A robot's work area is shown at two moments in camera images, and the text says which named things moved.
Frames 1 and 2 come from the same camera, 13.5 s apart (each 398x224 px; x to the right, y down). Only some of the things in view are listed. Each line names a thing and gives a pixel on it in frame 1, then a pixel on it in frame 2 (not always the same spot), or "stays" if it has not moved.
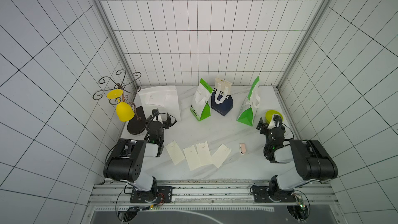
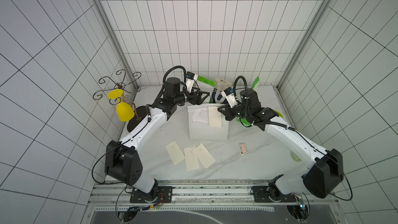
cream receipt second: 192,157 stays
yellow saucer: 114,94 stays
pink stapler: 242,148 stays
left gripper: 167,123 to 199,101
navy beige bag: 222,103 stays
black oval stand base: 138,124 stays
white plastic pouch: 164,98 to 199,128
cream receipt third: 204,154 stays
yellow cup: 124,112 stays
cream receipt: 174,152 stays
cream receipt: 220,155 to 215,116
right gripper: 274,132 to 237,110
